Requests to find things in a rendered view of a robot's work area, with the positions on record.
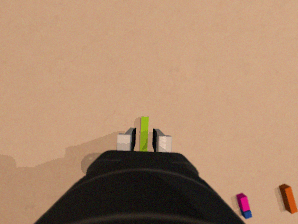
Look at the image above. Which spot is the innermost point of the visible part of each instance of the magenta rod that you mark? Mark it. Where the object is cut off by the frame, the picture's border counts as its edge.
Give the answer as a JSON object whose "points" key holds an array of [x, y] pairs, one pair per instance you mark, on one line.
{"points": [[243, 202]]}

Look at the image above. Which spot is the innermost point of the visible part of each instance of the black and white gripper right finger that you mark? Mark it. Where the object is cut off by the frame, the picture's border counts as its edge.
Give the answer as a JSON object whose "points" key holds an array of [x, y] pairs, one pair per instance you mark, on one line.
{"points": [[161, 142]]}

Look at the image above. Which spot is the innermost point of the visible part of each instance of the small blue cube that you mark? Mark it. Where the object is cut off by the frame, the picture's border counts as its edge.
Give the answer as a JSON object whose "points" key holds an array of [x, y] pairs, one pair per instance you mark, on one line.
{"points": [[246, 214]]}

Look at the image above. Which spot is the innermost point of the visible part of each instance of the orange rod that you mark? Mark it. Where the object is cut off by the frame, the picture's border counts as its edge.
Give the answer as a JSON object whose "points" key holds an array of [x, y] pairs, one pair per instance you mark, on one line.
{"points": [[288, 198]]}

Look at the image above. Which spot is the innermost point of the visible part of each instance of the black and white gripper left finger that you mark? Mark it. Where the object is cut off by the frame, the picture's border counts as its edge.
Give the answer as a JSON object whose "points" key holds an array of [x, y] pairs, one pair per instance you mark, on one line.
{"points": [[126, 141]]}

